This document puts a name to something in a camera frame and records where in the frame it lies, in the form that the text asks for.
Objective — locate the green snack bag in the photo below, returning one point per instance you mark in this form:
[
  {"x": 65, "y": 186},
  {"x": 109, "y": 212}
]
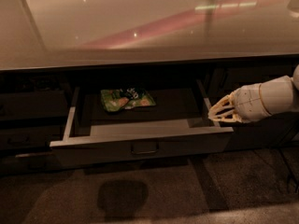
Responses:
[{"x": 130, "y": 98}]

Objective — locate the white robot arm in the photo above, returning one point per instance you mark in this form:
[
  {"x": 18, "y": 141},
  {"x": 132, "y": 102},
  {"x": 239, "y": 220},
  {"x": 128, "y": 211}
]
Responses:
[{"x": 281, "y": 95}]

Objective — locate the dark cabinet door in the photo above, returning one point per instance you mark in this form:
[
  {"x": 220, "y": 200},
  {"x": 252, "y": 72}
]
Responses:
[{"x": 269, "y": 132}]

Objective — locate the dark drawer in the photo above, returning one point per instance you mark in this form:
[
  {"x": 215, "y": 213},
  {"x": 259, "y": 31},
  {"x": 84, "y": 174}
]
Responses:
[
  {"x": 28, "y": 137},
  {"x": 29, "y": 163},
  {"x": 32, "y": 105},
  {"x": 177, "y": 125}
]

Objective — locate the dark thin metal stand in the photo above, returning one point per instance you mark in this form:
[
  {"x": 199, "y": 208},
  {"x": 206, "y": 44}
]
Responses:
[{"x": 291, "y": 178}]

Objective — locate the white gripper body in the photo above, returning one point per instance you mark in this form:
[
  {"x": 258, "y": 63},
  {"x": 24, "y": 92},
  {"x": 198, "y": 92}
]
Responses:
[{"x": 248, "y": 103}]

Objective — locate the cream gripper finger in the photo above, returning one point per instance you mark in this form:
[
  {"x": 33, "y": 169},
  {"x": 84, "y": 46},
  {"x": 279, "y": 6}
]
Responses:
[
  {"x": 226, "y": 103},
  {"x": 228, "y": 117}
]

